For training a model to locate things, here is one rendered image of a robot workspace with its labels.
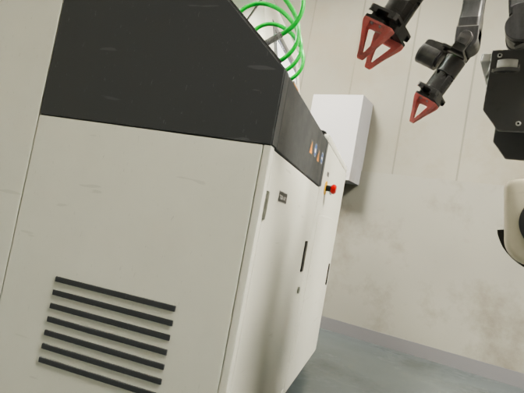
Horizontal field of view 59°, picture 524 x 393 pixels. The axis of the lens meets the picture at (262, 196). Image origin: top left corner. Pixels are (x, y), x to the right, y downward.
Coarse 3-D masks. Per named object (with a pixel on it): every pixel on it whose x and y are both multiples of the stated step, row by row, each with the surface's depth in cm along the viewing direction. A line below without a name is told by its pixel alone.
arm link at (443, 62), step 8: (440, 56) 127; (448, 56) 126; (456, 56) 125; (440, 64) 127; (448, 64) 125; (456, 64) 124; (464, 64) 125; (440, 72) 127; (448, 72) 125; (456, 72) 125
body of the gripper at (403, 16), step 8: (392, 0) 90; (400, 0) 89; (408, 0) 89; (416, 0) 89; (376, 8) 89; (384, 8) 88; (392, 8) 90; (400, 8) 89; (408, 8) 89; (416, 8) 90; (384, 16) 91; (392, 16) 87; (400, 16) 87; (408, 16) 90; (408, 32) 93; (408, 40) 95
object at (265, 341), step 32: (288, 192) 114; (288, 224) 119; (256, 256) 95; (288, 256) 126; (256, 288) 99; (288, 288) 133; (256, 320) 104; (288, 320) 141; (256, 352) 109; (288, 352) 150; (256, 384) 114
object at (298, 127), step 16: (288, 96) 99; (288, 112) 101; (304, 112) 117; (288, 128) 103; (304, 128) 120; (288, 144) 106; (304, 144) 123; (320, 144) 147; (288, 160) 110; (304, 160) 126
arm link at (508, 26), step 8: (512, 0) 119; (520, 0) 118; (512, 8) 117; (520, 8) 116; (512, 16) 116; (520, 16) 115; (512, 24) 116; (520, 24) 115; (512, 32) 116; (520, 32) 115; (512, 40) 117; (520, 40) 115
